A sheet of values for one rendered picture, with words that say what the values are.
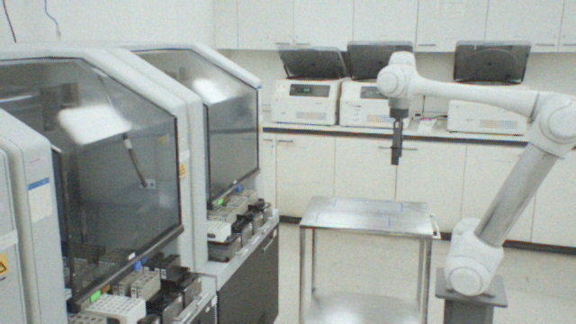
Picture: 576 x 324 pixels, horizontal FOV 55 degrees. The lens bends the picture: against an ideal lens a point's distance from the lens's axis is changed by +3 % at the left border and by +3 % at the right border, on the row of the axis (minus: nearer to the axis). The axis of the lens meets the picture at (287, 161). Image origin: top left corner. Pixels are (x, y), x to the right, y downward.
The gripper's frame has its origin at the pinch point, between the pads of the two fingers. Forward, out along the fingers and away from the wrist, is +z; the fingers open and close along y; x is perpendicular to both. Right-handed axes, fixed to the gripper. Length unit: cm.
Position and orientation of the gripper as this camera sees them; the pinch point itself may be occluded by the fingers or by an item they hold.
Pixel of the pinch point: (396, 157)
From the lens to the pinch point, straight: 221.3
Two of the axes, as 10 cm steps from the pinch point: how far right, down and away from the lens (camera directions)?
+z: 0.0, 9.7, 2.4
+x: -9.6, -0.7, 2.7
